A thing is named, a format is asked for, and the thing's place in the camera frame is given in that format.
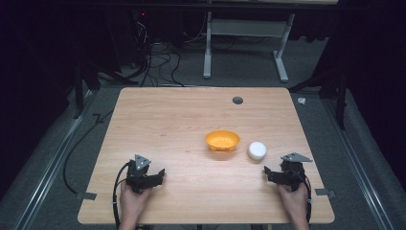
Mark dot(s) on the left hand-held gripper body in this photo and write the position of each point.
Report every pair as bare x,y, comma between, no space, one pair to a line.
138,177

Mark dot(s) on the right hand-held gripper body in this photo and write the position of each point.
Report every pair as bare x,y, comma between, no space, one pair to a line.
292,174

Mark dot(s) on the orange plastic bowl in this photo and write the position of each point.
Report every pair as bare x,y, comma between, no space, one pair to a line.
222,140

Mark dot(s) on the person's left hand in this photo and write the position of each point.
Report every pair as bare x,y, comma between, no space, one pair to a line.
132,199

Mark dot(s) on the person's right hand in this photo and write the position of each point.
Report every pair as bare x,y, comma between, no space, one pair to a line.
295,202

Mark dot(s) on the grey tape piece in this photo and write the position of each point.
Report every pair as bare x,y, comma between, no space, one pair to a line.
87,195
325,192

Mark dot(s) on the white crumpled paper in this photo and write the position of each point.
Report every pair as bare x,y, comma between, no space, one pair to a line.
301,101

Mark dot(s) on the black metal stand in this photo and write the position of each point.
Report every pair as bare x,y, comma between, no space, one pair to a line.
341,96
79,89

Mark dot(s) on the metal floor rail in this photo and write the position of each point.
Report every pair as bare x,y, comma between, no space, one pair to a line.
359,166
48,166

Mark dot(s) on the white metal desk frame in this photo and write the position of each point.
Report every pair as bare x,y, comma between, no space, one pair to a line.
245,28

